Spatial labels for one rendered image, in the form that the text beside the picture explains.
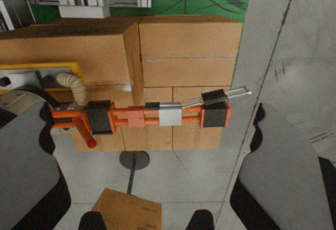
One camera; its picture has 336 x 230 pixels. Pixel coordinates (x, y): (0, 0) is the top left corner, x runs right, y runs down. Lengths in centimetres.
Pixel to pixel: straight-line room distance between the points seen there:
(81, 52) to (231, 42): 83
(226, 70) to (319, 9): 110
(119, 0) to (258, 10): 111
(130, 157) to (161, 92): 138
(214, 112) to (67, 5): 56
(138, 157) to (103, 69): 178
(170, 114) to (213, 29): 72
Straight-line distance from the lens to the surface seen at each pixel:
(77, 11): 69
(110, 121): 55
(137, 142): 151
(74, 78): 62
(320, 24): 214
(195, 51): 114
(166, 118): 54
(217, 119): 56
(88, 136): 51
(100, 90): 81
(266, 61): 197
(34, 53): 86
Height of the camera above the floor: 163
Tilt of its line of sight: 59 degrees down
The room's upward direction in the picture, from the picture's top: 177 degrees clockwise
